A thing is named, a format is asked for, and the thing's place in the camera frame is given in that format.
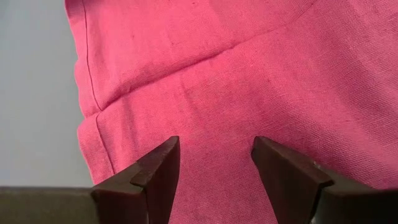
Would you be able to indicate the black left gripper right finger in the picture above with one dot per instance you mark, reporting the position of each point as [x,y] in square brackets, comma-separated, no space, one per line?
[295,193]

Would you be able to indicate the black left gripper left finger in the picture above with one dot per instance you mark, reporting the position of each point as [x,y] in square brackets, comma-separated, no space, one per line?
[140,199]

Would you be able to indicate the pink towel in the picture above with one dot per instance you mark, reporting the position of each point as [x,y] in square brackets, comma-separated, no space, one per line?
[233,77]

